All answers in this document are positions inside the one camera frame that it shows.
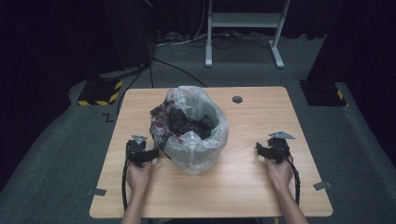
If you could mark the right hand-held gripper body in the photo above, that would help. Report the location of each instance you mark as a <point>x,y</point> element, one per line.
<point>280,147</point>

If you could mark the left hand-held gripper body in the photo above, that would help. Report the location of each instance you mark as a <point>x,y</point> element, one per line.
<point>137,152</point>

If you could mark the clear plastic bin bag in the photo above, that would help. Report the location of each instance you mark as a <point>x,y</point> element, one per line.
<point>193,155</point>

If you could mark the person's right hand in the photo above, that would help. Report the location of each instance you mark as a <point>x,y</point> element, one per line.
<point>280,174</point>

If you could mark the person's left hand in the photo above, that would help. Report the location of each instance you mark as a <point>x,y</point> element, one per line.
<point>138,179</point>

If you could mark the red snack packet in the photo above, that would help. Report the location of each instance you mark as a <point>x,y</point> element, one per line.
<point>159,119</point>

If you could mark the black zigzag tape mark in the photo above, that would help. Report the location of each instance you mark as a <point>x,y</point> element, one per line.
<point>108,118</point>

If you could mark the black crumpled plastic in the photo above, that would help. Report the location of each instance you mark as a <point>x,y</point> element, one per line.
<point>190,124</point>

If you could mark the grey table grommet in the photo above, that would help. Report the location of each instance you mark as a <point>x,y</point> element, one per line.
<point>237,99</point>

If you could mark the grey tape piece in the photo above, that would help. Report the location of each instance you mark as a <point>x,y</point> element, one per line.
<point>322,185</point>
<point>97,192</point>

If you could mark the black base with yellow mark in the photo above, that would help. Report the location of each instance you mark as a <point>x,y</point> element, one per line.
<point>322,93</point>

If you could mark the black yellow striped base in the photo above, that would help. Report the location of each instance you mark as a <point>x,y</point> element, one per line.
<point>99,91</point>

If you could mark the dark upright panel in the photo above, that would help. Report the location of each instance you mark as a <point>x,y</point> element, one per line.
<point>130,31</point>

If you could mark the white metal stand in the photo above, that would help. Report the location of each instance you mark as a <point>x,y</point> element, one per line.
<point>246,19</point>

